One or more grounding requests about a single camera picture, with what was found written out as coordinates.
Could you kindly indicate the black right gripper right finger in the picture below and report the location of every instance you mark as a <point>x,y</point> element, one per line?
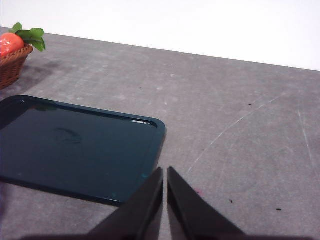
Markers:
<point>190,215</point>

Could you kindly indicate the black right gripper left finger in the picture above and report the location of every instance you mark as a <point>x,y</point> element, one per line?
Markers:
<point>140,215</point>

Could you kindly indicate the brown woven wicker basket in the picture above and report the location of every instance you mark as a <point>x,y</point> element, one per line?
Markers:
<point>11,67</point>

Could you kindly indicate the dark green rectangular tray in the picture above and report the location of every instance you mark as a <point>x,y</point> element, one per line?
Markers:
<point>75,150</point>

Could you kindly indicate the orange carrot with green leaves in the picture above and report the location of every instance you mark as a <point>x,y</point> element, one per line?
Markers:
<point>10,45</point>

